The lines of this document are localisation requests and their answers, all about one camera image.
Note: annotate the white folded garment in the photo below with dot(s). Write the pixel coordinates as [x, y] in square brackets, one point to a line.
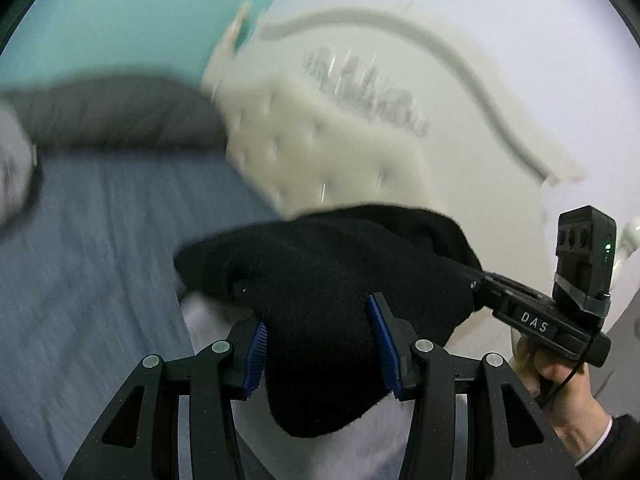
[205, 320]

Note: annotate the person's right hand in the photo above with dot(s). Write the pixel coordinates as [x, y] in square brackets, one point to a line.
[560, 385]

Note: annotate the person's right forearm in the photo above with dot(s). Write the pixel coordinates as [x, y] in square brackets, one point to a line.
[615, 445]

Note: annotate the bed with blue sheet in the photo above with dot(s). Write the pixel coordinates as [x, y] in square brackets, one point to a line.
[100, 285]

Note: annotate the cream tufted headboard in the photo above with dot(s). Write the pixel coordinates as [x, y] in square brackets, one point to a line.
[310, 160]

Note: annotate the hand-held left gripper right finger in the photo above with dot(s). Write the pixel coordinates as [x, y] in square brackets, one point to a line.
[382, 340]

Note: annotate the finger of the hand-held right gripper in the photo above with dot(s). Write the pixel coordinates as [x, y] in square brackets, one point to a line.
[482, 282]

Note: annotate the black shirt with white collar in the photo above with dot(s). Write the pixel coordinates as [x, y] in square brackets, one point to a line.
[320, 280]

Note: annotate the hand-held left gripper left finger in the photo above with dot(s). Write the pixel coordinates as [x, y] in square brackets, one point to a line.
[255, 360]

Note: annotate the grey crumpled garment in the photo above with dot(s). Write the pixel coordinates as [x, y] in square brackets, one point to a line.
[12, 160]

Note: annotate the dark grey duvet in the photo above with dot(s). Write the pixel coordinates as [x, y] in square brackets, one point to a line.
[125, 115]

